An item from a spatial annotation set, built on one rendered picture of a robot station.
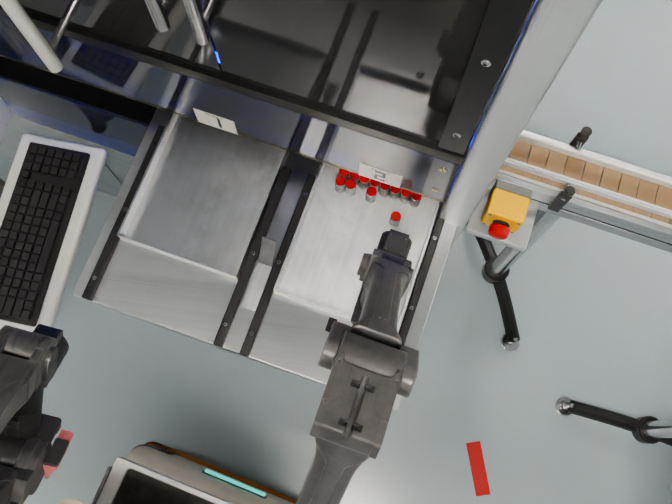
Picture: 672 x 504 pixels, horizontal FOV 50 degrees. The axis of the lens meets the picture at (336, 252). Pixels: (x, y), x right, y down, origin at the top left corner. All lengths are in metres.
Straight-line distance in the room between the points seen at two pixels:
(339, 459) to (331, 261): 0.73
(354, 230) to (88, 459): 1.28
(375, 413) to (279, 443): 1.55
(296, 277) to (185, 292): 0.23
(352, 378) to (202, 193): 0.84
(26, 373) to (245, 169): 0.73
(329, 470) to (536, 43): 0.54
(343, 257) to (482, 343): 1.00
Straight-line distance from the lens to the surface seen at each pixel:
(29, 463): 1.13
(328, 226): 1.50
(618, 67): 2.85
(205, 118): 1.46
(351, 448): 0.79
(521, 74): 0.96
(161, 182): 1.57
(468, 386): 2.36
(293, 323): 1.46
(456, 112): 1.09
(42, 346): 1.03
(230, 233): 1.51
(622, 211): 1.57
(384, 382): 0.79
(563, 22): 0.86
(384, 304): 0.95
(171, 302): 1.50
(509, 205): 1.40
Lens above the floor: 2.32
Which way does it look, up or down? 75 degrees down
